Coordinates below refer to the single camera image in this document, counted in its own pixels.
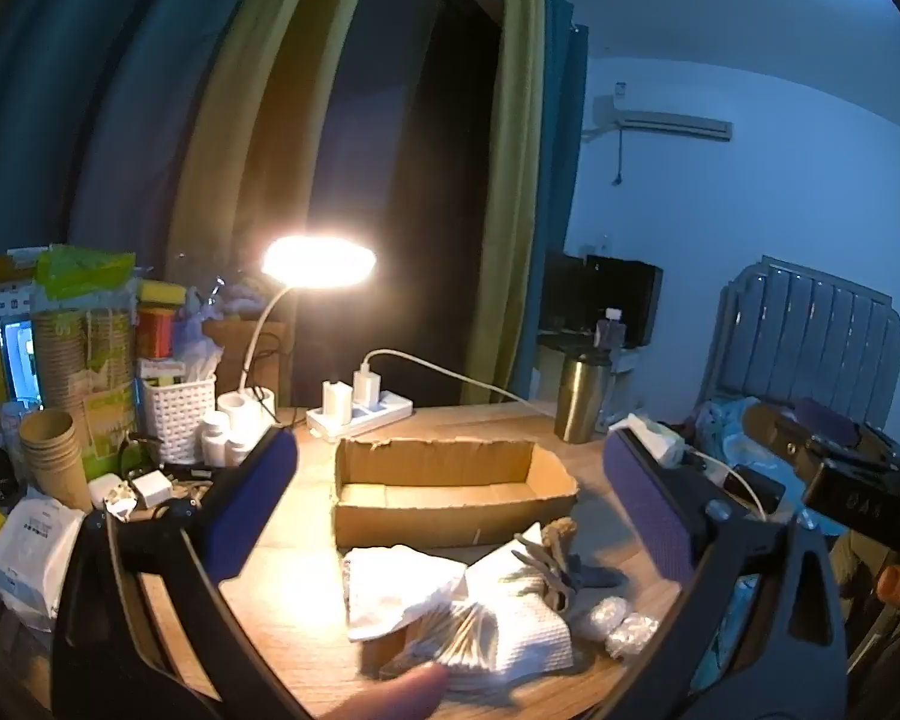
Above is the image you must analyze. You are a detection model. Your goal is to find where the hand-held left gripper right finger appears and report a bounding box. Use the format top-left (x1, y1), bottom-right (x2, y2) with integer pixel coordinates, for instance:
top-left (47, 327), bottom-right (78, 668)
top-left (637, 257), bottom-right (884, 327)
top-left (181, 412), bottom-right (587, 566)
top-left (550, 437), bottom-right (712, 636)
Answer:
top-left (604, 427), bottom-right (848, 720)

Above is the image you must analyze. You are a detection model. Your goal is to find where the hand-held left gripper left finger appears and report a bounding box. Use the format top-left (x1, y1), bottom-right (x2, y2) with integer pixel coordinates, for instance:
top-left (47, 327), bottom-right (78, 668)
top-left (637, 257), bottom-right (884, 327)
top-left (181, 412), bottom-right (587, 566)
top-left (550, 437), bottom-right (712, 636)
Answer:
top-left (52, 424), bottom-right (308, 720)

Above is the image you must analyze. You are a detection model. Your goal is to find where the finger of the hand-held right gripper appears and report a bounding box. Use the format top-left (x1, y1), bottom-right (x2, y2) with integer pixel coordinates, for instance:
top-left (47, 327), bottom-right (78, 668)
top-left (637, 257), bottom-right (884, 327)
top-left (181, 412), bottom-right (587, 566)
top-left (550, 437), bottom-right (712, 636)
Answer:
top-left (745, 403), bottom-right (822, 470)
top-left (793, 397), bottom-right (900, 470)

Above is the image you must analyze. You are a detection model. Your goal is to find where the brown fuzzy plush keychain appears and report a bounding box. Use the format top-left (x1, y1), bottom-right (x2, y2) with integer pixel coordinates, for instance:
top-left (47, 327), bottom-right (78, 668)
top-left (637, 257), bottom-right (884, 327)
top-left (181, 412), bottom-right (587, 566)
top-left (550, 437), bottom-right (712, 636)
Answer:
top-left (540, 519), bottom-right (580, 567)

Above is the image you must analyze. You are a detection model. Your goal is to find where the grey glove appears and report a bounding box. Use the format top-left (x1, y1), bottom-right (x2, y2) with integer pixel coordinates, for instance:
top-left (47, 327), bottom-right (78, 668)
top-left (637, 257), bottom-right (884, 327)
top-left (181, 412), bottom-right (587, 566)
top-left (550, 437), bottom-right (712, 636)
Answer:
top-left (510, 529), bottom-right (625, 612)

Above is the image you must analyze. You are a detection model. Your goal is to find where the clear plastic pack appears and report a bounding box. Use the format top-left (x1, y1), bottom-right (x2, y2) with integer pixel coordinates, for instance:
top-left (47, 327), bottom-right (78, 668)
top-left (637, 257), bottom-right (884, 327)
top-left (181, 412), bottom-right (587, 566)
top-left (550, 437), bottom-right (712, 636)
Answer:
top-left (607, 613), bottom-right (659, 661)
top-left (574, 596), bottom-right (631, 642)

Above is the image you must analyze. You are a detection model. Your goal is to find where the white paper towel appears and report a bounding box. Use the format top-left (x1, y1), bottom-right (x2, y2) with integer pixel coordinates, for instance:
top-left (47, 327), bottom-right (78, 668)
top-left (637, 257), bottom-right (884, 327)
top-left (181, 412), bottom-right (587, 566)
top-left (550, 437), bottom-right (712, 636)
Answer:
top-left (465, 544), bottom-right (575, 672)
top-left (343, 546), bottom-right (470, 642)

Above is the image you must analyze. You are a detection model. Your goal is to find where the cardboard box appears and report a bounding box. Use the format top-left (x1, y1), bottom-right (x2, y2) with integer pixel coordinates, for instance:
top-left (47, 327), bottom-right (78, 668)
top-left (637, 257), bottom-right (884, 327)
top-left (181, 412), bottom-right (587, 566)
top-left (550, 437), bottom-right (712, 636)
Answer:
top-left (332, 435), bottom-right (580, 550)

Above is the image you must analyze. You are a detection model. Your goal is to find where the bundle of cotton swabs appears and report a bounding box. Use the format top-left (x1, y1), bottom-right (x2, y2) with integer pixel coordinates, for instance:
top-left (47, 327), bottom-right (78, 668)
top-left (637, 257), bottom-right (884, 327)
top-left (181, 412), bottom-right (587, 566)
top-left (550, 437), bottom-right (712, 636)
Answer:
top-left (379, 600), bottom-right (496, 691)

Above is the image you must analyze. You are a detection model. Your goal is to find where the person's left hand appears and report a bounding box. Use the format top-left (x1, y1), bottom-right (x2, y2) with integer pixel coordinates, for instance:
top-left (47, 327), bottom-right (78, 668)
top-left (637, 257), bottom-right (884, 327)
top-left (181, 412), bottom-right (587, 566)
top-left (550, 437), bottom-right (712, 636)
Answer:
top-left (322, 664), bottom-right (451, 720)

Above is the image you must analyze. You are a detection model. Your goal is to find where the light blue cloth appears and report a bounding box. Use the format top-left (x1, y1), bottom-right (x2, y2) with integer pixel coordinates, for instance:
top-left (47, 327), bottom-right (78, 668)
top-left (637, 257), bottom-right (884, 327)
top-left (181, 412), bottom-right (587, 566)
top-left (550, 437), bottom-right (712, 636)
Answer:
top-left (694, 397), bottom-right (766, 466)

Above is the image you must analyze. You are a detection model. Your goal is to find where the black phone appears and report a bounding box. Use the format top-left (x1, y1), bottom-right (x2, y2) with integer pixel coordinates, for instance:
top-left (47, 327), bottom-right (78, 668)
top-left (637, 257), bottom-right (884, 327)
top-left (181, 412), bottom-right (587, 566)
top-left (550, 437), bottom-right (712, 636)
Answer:
top-left (720, 465), bottom-right (785, 518)

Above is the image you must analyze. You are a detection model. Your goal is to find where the grey padded headboard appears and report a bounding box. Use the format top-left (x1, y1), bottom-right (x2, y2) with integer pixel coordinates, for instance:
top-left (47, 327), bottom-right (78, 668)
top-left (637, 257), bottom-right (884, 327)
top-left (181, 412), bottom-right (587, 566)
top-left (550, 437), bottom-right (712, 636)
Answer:
top-left (716, 259), bottom-right (900, 451)

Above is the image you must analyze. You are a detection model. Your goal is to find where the white plastic basket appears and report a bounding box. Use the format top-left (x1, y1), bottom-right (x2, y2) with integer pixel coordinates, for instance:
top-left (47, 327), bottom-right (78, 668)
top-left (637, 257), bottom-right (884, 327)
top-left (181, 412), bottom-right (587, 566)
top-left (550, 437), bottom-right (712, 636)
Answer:
top-left (141, 371), bottom-right (218, 466)

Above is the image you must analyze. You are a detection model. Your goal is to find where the steel travel tumbler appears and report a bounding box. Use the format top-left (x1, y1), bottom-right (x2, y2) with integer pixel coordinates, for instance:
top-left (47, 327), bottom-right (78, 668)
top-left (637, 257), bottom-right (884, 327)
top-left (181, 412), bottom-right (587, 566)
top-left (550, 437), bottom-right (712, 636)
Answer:
top-left (555, 349), bottom-right (614, 443)

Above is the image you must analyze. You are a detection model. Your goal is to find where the white power strip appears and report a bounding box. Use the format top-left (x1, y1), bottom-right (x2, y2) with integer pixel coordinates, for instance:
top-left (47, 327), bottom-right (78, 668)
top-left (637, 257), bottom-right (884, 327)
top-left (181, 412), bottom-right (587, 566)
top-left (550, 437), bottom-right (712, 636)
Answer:
top-left (306, 399), bottom-right (413, 440)

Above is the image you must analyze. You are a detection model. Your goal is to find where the brown paper carton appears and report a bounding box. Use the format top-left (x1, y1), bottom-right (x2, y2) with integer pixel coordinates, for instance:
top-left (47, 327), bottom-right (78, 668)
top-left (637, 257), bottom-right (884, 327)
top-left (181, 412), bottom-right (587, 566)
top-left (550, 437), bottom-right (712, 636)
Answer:
top-left (202, 320), bottom-right (293, 410)

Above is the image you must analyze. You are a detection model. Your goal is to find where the clear plastic bag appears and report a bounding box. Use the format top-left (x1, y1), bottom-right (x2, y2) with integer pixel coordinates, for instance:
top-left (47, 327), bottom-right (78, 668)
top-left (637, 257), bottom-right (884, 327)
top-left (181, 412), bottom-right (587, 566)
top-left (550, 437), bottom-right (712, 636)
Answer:
top-left (180, 315), bottom-right (222, 383)

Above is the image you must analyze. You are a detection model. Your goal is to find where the clear water bottle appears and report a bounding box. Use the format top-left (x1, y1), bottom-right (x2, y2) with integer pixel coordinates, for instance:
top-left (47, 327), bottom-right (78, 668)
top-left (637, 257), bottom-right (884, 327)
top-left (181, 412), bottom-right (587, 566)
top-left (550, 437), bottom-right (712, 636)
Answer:
top-left (596, 307), bottom-right (627, 353)

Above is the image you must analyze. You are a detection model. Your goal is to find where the red can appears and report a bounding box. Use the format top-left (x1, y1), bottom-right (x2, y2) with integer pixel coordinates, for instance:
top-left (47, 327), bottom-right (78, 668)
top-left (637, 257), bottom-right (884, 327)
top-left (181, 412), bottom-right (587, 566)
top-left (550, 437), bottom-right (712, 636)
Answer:
top-left (136, 307), bottom-right (175, 361)

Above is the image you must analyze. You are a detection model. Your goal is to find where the black monitor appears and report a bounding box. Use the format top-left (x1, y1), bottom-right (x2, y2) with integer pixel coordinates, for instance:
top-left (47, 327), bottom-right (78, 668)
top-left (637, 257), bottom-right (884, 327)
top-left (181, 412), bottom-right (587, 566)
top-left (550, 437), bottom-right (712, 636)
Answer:
top-left (544, 253), bottom-right (590, 335)
top-left (585, 255), bottom-right (665, 350)

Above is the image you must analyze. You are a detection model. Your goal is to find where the stack of brown paper cups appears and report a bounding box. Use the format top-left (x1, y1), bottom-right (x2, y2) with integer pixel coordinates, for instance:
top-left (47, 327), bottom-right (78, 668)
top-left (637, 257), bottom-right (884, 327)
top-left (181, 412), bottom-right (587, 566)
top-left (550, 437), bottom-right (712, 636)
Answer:
top-left (19, 410), bottom-right (91, 511)

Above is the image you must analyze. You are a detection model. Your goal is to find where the wrapped pack of paper cups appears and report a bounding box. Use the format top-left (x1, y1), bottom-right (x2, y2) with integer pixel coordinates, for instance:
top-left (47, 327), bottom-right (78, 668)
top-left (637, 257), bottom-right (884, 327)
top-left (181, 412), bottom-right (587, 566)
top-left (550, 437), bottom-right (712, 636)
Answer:
top-left (34, 307), bottom-right (137, 458)

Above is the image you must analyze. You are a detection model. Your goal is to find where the white wet wipes pack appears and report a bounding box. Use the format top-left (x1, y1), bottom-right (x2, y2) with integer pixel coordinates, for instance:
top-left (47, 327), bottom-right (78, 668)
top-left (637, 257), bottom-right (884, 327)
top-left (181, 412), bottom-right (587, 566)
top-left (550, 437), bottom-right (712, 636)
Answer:
top-left (0, 491), bottom-right (83, 631)

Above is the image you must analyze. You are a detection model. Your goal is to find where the yellow sponge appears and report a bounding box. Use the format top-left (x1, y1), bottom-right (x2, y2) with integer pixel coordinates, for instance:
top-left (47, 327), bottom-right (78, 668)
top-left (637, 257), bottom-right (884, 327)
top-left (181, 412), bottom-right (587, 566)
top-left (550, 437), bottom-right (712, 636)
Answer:
top-left (139, 281), bottom-right (188, 308)

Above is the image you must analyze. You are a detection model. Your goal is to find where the white desk lamp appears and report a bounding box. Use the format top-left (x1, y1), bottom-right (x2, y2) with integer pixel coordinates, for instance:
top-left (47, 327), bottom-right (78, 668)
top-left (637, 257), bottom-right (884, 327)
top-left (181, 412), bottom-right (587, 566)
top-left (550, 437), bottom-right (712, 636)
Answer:
top-left (217, 235), bottom-right (380, 432)

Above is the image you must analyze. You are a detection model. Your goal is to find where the green plastic packet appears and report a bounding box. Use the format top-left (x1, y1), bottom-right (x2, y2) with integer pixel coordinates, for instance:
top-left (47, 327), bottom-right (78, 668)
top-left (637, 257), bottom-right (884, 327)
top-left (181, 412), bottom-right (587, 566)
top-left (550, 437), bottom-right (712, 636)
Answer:
top-left (36, 244), bottom-right (136, 299)

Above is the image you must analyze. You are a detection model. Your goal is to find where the yellow curtain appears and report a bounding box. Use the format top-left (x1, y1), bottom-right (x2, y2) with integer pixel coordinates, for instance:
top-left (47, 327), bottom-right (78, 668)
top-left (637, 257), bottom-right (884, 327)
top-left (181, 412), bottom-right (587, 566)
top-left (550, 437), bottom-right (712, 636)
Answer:
top-left (465, 0), bottom-right (548, 406)
top-left (165, 0), bottom-right (383, 406)

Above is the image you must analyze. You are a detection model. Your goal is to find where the white air conditioner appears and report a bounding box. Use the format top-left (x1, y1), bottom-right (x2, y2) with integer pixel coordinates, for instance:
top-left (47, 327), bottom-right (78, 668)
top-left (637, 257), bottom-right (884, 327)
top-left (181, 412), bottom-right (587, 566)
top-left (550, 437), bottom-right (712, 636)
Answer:
top-left (592, 94), bottom-right (734, 142)

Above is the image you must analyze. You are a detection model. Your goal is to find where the teal curtain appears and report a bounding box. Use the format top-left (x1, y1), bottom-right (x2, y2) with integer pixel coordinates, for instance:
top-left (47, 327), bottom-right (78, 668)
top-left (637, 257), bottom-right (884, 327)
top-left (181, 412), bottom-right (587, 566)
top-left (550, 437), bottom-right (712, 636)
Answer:
top-left (0, 0), bottom-right (271, 391)
top-left (532, 0), bottom-right (590, 391)

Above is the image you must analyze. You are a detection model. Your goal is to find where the dark glass window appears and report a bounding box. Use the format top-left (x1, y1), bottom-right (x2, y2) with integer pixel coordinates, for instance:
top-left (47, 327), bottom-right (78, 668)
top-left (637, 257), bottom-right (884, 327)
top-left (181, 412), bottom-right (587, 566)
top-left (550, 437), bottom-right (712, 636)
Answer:
top-left (307, 0), bottom-right (503, 406)

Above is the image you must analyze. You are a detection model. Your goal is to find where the white charging cable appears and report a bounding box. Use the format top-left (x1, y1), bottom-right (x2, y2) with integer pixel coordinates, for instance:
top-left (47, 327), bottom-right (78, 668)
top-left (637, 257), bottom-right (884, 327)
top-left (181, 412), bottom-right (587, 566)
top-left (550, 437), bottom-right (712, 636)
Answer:
top-left (364, 349), bottom-right (770, 522)

